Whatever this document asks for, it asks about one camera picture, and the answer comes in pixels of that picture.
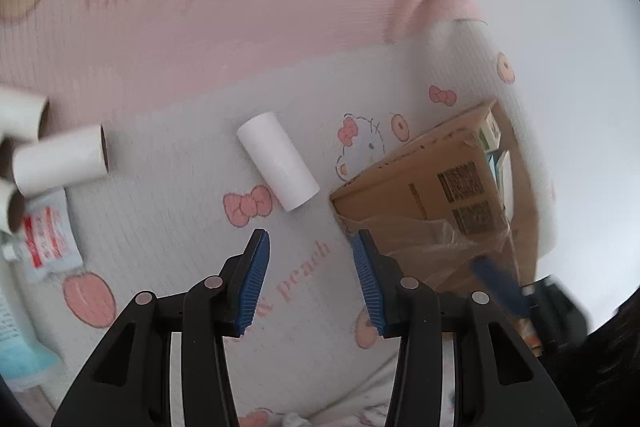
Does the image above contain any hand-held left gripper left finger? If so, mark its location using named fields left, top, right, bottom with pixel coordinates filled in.
left=52, top=229, right=271, bottom=427

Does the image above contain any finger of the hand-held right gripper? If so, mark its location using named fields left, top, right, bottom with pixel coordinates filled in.
left=471, top=256, right=532, bottom=319

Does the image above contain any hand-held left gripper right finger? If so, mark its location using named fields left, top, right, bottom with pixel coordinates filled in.
left=352, top=229, right=572, bottom=427

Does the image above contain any brown cardboard box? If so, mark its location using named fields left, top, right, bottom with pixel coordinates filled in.
left=330, top=99, right=547, bottom=358

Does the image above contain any clear plastic bag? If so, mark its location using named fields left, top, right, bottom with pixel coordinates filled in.
left=340, top=213, right=516, bottom=298

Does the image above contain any dark cloth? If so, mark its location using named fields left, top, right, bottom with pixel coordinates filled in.
left=540, top=289, right=640, bottom=427

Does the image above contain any green white cartoon print box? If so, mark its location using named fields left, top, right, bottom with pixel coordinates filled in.
left=479, top=113, right=502, bottom=154

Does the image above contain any red white sachet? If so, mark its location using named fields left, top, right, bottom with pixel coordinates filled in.
left=21, top=188, right=82, bottom=284

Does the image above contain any pink white printed blanket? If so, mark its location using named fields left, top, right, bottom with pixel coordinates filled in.
left=0, top=0, right=561, bottom=427

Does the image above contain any light blue tube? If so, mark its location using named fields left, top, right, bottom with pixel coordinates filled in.
left=0, top=244, right=62, bottom=392

